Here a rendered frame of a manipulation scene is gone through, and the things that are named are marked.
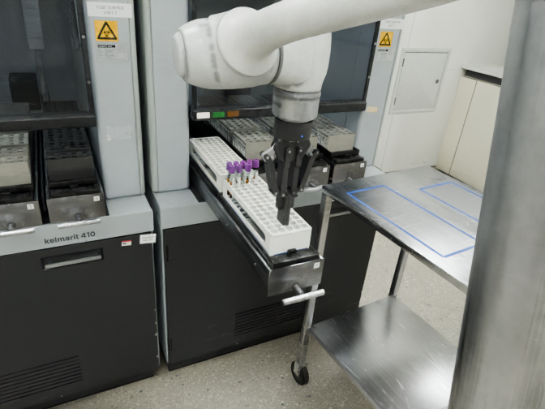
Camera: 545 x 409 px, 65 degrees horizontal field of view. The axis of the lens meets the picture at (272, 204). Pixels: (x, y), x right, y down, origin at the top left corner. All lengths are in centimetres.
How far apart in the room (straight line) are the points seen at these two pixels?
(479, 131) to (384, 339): 219
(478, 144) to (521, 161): 316
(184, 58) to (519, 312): 54
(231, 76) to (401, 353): 114
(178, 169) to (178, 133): 11
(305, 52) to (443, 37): 261
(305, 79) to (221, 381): 124
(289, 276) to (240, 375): 88
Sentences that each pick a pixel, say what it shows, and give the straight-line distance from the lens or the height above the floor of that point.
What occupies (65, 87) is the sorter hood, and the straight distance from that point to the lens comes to 119.
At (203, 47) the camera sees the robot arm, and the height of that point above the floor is 124.
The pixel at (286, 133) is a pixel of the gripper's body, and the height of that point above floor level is 108.
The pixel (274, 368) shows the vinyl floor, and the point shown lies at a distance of 179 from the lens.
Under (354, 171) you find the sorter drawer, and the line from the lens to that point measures 151.
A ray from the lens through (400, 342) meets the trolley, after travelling 160.
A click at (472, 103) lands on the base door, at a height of 65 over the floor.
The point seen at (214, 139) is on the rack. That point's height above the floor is 86.
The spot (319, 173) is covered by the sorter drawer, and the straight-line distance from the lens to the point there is 142.
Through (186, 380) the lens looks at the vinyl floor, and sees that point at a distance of 174.
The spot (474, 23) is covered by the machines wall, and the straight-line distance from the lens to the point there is 353.
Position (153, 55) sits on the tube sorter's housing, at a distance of 121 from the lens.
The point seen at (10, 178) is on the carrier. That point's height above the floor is 84.
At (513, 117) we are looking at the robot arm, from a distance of 32.
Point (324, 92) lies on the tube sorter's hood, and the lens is 143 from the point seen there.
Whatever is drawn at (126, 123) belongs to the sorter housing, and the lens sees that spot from 124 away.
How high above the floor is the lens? 134
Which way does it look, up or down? 28 degrees down
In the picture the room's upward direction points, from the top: 5 degrees clockwise
